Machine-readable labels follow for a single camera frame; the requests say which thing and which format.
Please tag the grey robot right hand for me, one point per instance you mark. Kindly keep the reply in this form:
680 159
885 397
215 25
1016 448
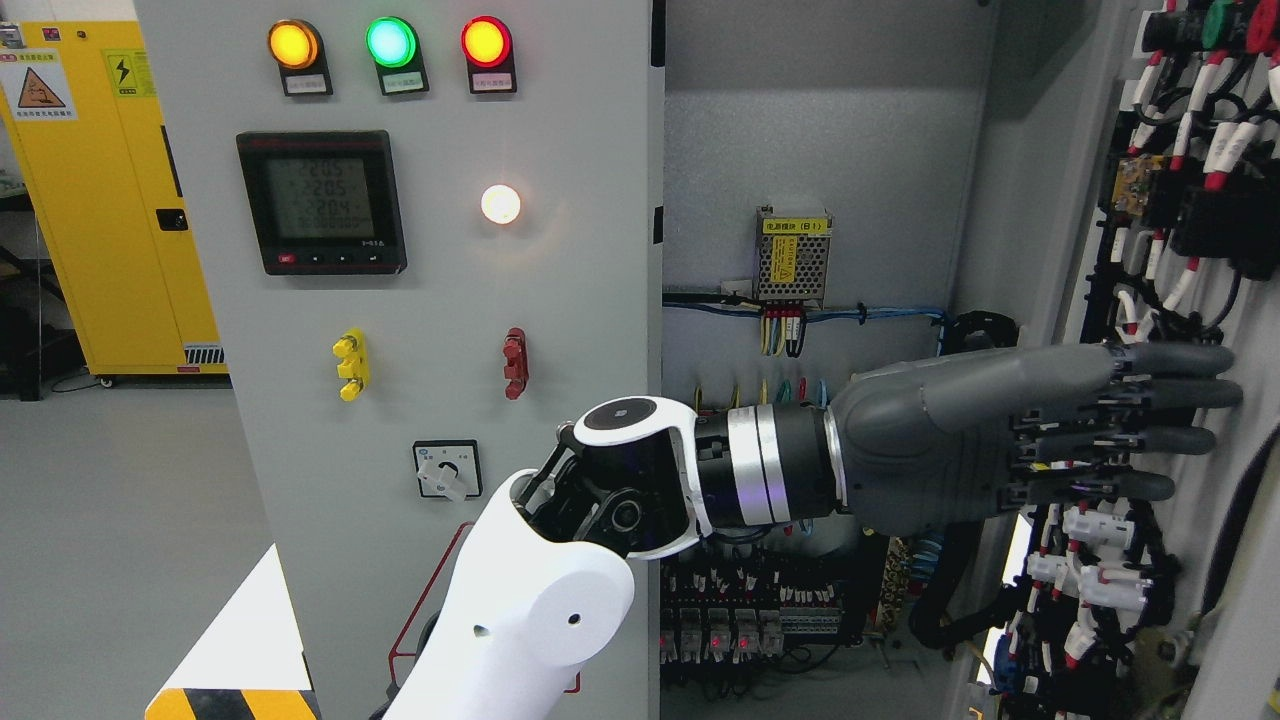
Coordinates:
967 437

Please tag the grey cabinet door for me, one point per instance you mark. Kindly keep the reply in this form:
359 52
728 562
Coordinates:
581 141
1126 188

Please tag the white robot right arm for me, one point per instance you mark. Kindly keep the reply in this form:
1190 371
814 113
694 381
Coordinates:
544 579

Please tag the metal mesh power supply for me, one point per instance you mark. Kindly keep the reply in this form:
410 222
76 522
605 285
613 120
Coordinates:
792 256

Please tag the relay and terminal row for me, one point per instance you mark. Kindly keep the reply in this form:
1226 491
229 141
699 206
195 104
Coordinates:
735 606

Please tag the white indicator light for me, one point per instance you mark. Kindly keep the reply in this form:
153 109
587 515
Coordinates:
501 204

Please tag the red indicator light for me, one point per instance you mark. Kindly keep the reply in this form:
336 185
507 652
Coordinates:
489 51

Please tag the black digital power meter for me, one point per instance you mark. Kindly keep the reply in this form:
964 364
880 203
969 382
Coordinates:
324 202

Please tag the green indicator light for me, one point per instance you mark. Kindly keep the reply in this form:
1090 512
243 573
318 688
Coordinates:
395 50

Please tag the amber indicator light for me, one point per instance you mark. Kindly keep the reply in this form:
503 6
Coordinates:
299 53

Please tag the yellow safety cabinet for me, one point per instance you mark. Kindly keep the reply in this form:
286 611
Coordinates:
80 104

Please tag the red terminal post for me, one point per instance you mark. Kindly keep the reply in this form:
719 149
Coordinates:
516 371

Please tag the yellow terminal post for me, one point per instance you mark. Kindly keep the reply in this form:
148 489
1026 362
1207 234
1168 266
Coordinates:
352 367

